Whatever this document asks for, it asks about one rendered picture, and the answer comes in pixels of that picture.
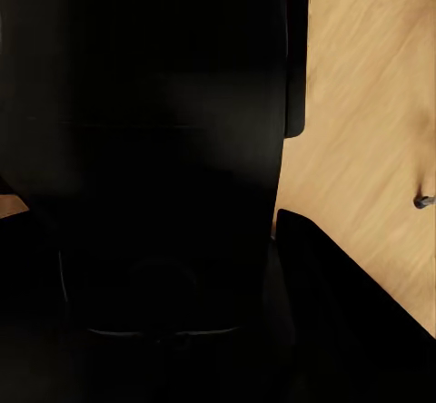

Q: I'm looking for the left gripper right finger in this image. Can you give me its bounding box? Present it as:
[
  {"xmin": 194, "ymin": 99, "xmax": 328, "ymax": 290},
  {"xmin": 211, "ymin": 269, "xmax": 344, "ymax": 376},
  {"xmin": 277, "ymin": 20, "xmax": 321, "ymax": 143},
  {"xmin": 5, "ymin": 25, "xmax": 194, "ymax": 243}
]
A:
[{"xmin": 275, "ymin": 209, "xmax": 436, "ymax": 403}]

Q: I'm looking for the digital camera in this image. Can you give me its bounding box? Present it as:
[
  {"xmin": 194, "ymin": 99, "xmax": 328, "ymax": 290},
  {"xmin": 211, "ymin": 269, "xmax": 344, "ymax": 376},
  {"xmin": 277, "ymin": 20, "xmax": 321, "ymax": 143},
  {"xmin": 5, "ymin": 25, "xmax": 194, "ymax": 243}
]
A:
[{"xmin": 0, "ymin": 0, "xmax": 309, "ymax": 350}]

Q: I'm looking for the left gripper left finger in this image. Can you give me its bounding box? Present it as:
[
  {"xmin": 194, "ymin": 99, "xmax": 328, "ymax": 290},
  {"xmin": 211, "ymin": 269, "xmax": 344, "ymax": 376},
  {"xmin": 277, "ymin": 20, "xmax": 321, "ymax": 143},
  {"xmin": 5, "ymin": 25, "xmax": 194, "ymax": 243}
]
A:
[{"xmin": 0, "ymin": 210, "xmax": 47, "ymax": 317}]

